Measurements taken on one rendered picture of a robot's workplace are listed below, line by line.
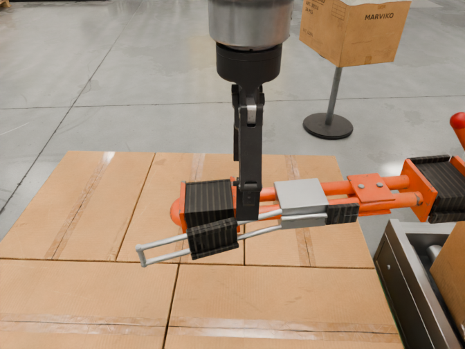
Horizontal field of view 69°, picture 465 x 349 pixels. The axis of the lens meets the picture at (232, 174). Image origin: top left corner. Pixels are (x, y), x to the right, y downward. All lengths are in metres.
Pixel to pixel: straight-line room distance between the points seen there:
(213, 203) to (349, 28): 1.88
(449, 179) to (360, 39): 1.80
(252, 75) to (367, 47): 2.01
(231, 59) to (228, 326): 0.74
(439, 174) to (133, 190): 1.06
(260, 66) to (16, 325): 0.94
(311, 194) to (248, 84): 0.20
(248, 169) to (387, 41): 2.12
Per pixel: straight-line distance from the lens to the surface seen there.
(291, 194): 0.51
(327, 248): 1.15
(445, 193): 0.57
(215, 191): 0.50
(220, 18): 0.37
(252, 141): 0.37
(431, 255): 1.27
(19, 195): 2.49
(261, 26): 0.36
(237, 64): 0.38
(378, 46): 2.42
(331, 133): 2.76
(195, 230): 0.45
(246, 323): 0.97
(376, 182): 0.55
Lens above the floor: 1.40
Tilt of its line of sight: 38 degrees down
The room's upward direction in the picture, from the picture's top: straight up
